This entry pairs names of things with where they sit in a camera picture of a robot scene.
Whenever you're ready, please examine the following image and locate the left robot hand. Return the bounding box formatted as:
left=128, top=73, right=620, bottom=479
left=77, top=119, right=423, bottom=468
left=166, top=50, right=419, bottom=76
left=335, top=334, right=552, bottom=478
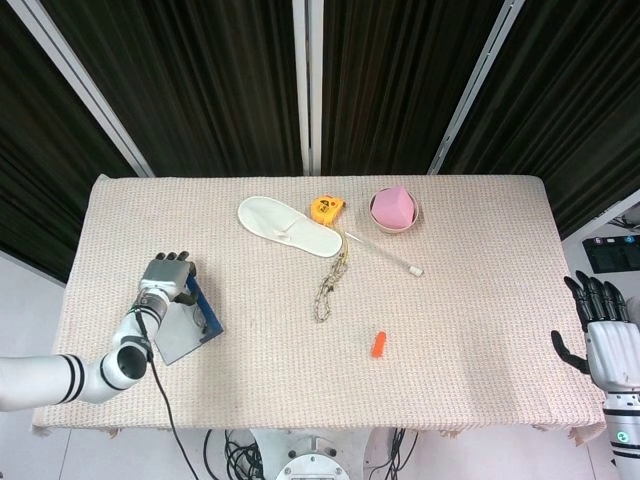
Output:
left=138, top=249, right=199, bottom=306

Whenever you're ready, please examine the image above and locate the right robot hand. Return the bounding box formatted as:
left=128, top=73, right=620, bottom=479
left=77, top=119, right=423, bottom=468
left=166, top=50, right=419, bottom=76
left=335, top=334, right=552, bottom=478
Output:
left=549, top=270, right=640, bottom=395

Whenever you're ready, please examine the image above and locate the blue glasses case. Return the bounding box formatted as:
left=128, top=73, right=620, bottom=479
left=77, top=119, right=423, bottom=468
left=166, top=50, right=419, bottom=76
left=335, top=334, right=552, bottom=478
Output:
left=152, top=273, right=225, bottom=365

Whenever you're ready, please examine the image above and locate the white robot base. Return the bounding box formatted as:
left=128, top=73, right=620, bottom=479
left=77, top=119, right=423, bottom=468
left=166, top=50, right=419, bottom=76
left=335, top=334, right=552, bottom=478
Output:
left=249, top=427, right=386, bottom=480

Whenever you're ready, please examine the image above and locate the table with beige tablecloth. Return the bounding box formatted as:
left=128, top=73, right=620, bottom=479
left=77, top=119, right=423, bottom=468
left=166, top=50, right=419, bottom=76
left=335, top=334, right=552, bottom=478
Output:
left=30, top=173, right=609, bottom=444

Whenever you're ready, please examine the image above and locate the black device with buttons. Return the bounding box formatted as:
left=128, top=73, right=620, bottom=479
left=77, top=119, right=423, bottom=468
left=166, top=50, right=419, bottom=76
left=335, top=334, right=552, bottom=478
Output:
left=582, top=233, right=640, bottom=274

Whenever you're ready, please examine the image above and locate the white slipper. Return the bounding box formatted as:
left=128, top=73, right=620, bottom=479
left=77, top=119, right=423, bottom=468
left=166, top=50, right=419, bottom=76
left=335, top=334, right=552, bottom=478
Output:
left=236, top=195, right=344, bottom=259

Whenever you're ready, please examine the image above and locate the dark pleated curtain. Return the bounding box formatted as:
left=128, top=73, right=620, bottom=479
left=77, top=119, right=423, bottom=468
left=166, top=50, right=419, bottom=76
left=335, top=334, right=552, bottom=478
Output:
left=0, top=0, right=139, bottom=284
left=442, top=0, right=640, bottom=241
left=42, top=0, right=304, bottom=177
left=319, top=0, right=506, bottom=176

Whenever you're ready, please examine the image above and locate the yellow tape measure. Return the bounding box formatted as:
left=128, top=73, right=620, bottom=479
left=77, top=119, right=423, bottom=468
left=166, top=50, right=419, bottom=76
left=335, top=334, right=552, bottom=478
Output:
left=308, top=196, right=348, bottom=225

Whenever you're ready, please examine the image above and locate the glass test tube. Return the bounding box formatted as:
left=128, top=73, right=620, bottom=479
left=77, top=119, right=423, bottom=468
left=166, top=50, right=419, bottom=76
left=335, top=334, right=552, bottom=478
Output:
left=344, top=227, right=425, bottom=278

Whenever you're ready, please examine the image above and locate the beige bowl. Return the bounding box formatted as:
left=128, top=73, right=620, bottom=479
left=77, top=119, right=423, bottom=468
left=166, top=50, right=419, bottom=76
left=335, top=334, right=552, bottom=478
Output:
left=368, top=187, right=421, bottom=234

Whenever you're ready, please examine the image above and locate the pink sponge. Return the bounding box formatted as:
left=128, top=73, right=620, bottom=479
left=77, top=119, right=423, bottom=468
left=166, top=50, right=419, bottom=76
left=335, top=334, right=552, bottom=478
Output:
left=372, top=185, right=418, bottom=230

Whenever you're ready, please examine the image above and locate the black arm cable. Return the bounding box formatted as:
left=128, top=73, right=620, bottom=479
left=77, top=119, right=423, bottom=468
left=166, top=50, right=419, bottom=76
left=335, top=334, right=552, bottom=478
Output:
left=132, top=307, right=201, bottom=480

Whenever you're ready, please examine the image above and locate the braided rope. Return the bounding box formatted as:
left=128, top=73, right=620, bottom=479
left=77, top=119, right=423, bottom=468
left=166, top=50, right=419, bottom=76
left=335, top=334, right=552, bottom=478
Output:
left=313, top=224, right=350, bottom=324

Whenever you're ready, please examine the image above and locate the white frame post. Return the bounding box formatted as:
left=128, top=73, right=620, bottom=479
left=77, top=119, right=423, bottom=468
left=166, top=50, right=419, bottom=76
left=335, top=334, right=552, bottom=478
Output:
left=428, top=0, right=526, bottom=175
left=292, top=0, right=325, bottom=176
left=19, top=0, right=154, bottom=177

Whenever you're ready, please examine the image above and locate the black floor cable bundle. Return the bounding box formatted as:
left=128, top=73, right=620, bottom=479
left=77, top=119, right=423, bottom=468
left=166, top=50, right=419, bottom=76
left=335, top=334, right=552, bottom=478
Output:
left=380, top=427, right=421, bottom=480
left=203, top=428, right=265, bottom=480

